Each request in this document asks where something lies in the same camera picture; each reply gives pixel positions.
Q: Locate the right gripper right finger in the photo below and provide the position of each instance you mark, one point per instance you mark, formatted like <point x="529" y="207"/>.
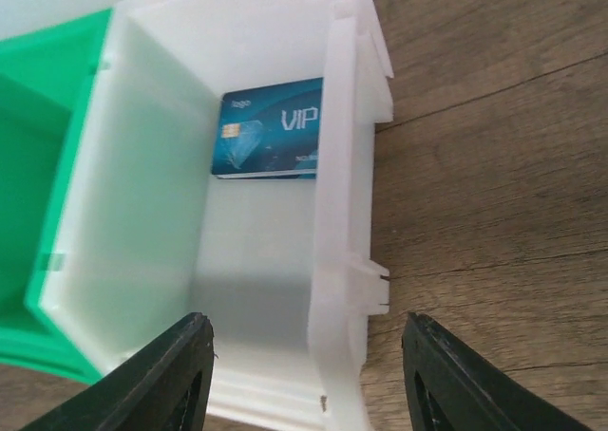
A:
<point x="450" y="386"/>

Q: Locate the blue VIP card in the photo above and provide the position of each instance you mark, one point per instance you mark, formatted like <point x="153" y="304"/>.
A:
<point x="269" y="132"/>

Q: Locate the middle green storage bin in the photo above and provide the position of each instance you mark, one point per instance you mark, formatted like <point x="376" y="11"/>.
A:
<point x="46" y="81"/>

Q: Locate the white storage bin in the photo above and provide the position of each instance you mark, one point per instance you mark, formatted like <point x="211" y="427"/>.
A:
<point x="282" y="268"/>

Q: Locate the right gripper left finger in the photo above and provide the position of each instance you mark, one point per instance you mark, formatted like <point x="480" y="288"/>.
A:
<point x="164" y="386"/>

